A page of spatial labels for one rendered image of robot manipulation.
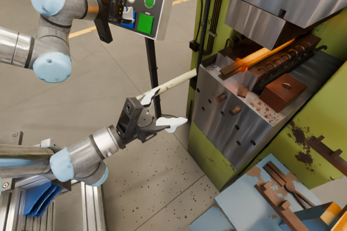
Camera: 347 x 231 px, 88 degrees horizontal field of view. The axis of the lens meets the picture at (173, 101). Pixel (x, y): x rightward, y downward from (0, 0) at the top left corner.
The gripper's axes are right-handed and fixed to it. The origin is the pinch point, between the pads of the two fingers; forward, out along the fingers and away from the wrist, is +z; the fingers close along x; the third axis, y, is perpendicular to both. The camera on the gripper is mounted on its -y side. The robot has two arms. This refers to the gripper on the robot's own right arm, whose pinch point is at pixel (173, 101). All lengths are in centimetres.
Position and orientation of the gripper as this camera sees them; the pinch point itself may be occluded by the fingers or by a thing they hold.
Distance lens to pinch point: 55.6
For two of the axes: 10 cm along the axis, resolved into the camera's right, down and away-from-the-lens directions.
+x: 5.7, 6.4, -5.1
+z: 8.2, -4.4, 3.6
